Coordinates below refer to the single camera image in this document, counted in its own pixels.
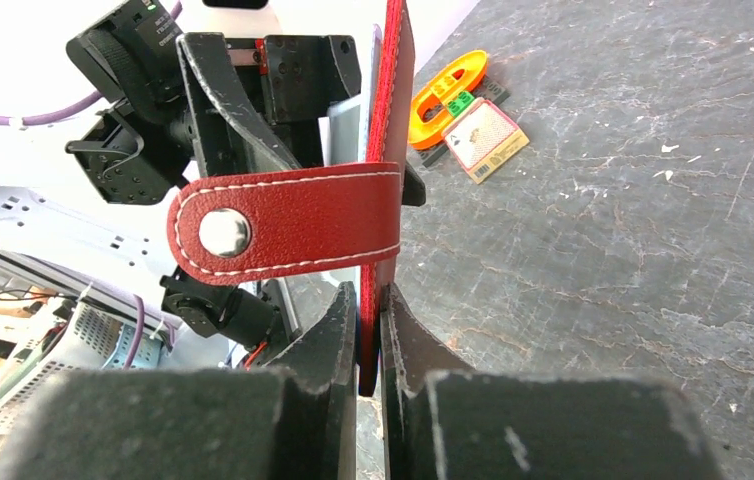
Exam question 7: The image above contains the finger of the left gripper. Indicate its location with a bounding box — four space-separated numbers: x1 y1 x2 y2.
176 33 301 174

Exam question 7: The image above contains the green toy brick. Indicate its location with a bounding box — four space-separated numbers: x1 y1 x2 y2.
447 90 475 118

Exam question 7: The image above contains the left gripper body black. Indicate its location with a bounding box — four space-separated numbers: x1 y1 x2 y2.
174 33 363 180

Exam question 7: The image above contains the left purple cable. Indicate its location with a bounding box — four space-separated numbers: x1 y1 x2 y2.
0 0 186 128

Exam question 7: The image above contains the red leather card holder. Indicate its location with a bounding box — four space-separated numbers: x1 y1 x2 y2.
166 1 415 396

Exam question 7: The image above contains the black toy base plate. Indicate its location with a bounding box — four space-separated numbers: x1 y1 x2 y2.
414 74 511 168

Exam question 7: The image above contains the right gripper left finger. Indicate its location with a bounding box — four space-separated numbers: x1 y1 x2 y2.
0 282 357 479

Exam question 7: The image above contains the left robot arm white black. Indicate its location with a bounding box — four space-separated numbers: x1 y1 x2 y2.
0 1 385 213

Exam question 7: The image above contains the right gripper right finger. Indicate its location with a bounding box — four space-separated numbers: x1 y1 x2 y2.
380 285 722 479

